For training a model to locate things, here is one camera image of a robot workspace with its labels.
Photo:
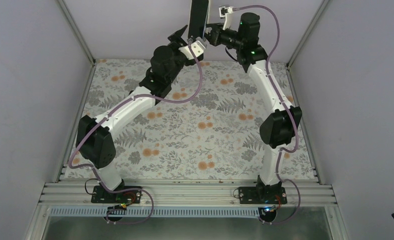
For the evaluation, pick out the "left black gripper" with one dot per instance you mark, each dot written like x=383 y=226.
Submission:
x=177 y=40

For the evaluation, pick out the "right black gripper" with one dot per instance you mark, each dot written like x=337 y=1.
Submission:
x=214 y=38

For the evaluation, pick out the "black phone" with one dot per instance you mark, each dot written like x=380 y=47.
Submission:
x=198 y=18

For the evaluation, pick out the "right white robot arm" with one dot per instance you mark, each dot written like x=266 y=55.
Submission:
x=279 y=132

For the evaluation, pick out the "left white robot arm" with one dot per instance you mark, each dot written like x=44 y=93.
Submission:
x=95 y=135

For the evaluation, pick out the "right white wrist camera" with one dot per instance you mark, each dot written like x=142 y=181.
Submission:
x=225 y=12

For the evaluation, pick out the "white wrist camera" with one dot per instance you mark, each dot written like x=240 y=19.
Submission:
x=195 y=49
x=225 y=12

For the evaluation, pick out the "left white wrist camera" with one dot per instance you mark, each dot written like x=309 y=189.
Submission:
x=195 y=49

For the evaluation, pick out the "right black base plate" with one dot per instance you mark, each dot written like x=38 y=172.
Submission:
x=249 y=195

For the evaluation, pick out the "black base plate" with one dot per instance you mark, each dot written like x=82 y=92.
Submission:
x=131 y=196
x=249 y=195

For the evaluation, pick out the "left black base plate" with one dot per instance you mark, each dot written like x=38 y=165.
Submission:
x=131 y=196

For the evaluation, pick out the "aluminium rail frame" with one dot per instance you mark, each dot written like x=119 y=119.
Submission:
x=187 y=193

